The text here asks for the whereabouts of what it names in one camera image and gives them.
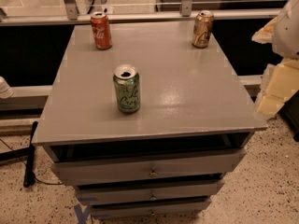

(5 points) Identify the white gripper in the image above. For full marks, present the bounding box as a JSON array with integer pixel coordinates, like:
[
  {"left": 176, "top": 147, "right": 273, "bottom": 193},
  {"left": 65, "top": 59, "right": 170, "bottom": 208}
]
[{"left": 251, "top": 0, "right": 299, "bottom": 119}]

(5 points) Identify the green LaCroix can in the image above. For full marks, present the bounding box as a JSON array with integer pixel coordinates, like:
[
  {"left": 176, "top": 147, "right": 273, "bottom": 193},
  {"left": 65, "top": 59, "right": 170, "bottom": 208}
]
[{"left": 113, "top": 64, "right": 140, "bottom": 113}]

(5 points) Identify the orange gold LaCroix can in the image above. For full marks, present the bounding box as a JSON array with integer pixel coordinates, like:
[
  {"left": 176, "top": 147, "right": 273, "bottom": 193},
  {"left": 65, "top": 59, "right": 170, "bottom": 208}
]
[{"left": 192, "top": 10, "right": 214, "bottom": 49}]

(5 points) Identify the red Coca-Cola can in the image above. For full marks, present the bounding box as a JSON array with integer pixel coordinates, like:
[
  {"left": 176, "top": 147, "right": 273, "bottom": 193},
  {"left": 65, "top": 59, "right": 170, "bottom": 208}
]
[{"left": 91, "top": 12, "right": 112, "bottom": 49}]

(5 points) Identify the grey drawer cabinet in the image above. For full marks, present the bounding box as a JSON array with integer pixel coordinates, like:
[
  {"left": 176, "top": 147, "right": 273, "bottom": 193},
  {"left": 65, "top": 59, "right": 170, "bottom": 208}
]
[{"left": 32, "top": 20, "right": 269, "bottom": 220}]

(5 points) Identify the top grey drawer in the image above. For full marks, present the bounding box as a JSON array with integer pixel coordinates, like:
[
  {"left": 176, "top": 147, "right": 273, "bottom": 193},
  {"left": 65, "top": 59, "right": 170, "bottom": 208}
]
[{"left": 51, "top": 148, "right": 246, "bottom": 186}]

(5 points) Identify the grey drawer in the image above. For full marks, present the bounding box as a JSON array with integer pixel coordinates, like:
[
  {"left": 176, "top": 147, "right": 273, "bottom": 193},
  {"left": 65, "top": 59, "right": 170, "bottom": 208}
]
[
  {"left": 51, "top": 148, "right": 246, "bottom": 186},
  {"left": 91, "top": 197, "right": 211, "bottom": 219},
  {"left": 76, "top": 179, "right": 224, "bottom": 205}
]

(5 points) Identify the middle grey drawer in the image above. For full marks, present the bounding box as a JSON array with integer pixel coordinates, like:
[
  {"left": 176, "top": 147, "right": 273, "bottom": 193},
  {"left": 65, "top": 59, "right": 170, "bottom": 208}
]
[{"left": 76, "top": 179, "right": 224, "bottom": 205}]

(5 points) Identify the bottom grey drawer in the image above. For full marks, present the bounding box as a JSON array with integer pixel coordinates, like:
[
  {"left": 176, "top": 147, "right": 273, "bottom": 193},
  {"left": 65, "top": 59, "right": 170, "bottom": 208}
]
[{"left": 91, "top": 197, "right": 211, "bottom": 219}]

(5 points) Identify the black stick on floor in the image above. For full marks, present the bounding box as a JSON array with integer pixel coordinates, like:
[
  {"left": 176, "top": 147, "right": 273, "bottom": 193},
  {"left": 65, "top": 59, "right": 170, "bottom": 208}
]
[{"left": 22, "top": 120, "right": 39, "bottom": 189}]

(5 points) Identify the white object at left edge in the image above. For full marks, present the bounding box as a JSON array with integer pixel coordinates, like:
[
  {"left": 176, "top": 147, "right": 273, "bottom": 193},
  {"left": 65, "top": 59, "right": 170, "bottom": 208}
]
[{"left": 0, "top": 77, "right": 13, "bottom": 99}]

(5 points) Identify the metal railing frame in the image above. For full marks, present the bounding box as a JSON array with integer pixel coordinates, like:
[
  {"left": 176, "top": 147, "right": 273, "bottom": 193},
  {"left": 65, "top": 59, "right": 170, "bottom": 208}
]
[{"left": 0, "top": 0, "right": 288, "bottom": 26}]

